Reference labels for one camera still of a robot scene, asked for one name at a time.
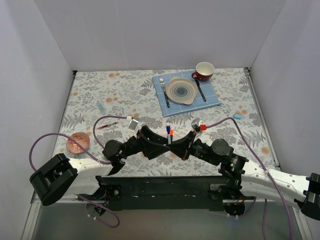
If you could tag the red patterned small bowl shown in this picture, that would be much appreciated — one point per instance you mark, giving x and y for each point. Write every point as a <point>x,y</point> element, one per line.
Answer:
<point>81,138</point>

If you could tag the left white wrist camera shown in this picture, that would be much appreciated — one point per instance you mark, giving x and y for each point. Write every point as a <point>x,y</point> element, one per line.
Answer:
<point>132,127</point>

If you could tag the beige blue plate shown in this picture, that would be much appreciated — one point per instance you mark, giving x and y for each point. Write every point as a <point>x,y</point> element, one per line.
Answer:
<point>181,91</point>

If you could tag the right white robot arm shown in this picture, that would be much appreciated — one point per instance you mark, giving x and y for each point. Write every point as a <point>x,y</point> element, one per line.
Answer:
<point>251,179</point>

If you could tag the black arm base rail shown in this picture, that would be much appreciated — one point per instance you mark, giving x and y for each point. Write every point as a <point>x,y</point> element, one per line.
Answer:
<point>166,193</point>

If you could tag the light blue pen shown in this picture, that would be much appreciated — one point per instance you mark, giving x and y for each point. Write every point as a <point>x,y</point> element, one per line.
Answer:
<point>101,108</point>

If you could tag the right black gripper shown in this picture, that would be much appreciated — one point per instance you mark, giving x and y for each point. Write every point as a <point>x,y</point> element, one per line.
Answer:
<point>189,144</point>

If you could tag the white grey pen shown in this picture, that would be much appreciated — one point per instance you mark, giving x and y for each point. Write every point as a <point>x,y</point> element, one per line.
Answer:
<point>169,137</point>

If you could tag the blue checked cloth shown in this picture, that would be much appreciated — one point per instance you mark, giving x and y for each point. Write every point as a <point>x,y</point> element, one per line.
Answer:
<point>198,104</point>

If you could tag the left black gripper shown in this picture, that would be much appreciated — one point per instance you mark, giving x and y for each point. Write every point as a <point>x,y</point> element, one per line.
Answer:
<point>144,141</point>

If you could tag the red pen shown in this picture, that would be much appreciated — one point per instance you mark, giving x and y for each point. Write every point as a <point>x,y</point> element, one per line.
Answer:
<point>108,125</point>

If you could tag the knife with black handle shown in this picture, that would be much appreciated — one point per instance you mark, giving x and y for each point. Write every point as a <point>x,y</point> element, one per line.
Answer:
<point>200,90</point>

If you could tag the fork with black handle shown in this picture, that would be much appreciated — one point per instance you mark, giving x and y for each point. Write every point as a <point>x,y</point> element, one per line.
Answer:
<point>163,86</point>

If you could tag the dark blue pen cap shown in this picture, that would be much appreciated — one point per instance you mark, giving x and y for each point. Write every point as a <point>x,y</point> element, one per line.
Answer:
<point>168,128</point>

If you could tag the light blue pen cap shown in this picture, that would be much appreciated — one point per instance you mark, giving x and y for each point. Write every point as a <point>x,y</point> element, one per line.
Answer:
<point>237,116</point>

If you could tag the red white cup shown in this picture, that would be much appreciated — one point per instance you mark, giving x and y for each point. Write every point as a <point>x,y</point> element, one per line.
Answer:
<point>203,71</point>

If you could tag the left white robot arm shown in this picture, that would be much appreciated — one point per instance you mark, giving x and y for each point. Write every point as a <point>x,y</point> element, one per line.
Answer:
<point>62,176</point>

